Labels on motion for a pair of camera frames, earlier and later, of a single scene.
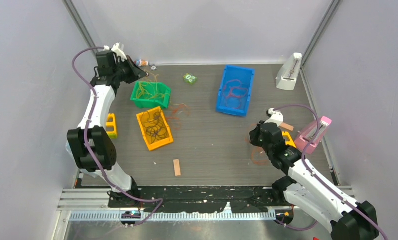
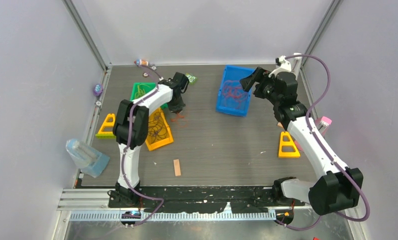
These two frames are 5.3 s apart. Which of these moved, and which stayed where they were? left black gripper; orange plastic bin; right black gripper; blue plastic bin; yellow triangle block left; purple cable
Moved: left black gripper; right black gripper
Stayed: yellow triangle block left; purple cable; orange plastic bin; blue plastic bin
